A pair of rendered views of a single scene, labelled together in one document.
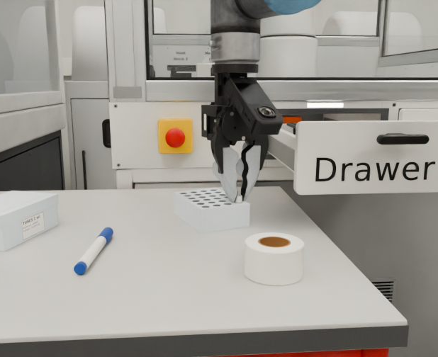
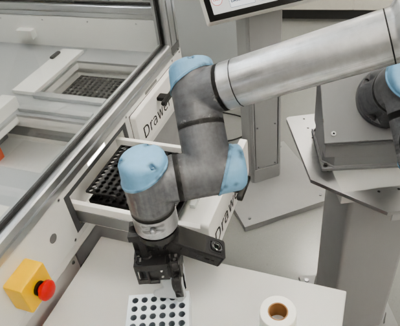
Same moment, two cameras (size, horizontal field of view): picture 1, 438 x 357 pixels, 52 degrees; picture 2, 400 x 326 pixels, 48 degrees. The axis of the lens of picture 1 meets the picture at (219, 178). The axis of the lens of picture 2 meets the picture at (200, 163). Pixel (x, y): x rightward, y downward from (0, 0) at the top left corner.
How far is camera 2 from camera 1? 0.80 m
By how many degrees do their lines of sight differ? 60
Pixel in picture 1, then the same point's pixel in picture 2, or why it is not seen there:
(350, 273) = (290, 284)
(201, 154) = not seen: hidden behind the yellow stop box
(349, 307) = (329, 307)
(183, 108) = (15, 257)
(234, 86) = (182, 245)
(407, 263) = not seen: hidden behind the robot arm
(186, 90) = (8, 240)
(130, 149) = not seen: outside the picture
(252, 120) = (218, 260)
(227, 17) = (166, 209)
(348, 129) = (220, 204)
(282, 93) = (72, 172)
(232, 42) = (171, 221)
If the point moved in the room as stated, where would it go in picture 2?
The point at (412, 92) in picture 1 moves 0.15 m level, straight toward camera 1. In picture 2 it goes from (130, 99) to (165, 119)
